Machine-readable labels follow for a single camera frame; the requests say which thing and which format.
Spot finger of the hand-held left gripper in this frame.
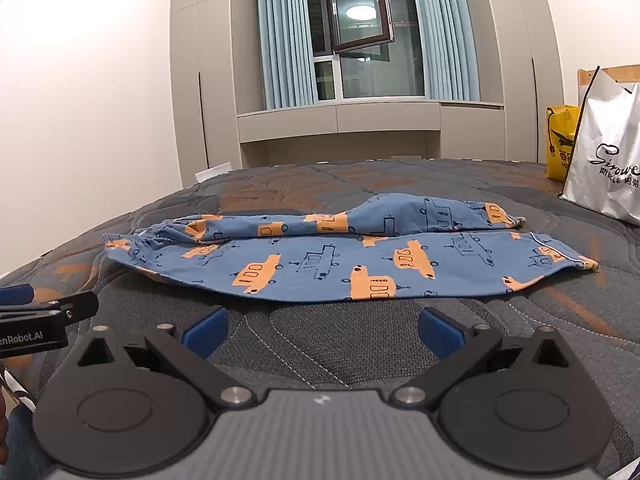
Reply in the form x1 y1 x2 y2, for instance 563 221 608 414
0 283 36 307
47 290 100 320

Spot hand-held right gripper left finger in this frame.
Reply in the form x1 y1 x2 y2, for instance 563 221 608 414
75 306 258 413

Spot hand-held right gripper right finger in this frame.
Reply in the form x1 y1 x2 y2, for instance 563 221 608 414
390 306 576 413

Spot blue pants with orange cars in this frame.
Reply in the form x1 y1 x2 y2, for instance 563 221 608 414
102 192 600 304

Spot grey and orange quilted bed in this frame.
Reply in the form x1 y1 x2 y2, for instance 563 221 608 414
0 157 640 480

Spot person's jeans leg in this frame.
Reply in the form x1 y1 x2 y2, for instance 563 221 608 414
0 375 51 480

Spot white flat object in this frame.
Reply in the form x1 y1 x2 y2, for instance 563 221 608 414
195 162 232 182

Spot yellow shopping bag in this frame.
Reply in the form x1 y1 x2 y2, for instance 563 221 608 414
545 105 584 182

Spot beige window cabinet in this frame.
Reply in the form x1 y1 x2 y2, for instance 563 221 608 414
236 100 506 169

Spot white shopping bag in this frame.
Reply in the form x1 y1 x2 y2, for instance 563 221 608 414
559 66 640 226

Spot window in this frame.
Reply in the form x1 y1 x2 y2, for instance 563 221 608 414
305 0 426 102

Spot beige wardrobe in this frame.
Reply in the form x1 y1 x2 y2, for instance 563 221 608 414
170 0 266 189
477 0 566 164

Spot blue curtain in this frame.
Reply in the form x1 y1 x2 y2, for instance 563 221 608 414
256 0 319 110
407 0 481 102

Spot open brown window sash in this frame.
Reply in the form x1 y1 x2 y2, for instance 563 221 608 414
325 0 396 54

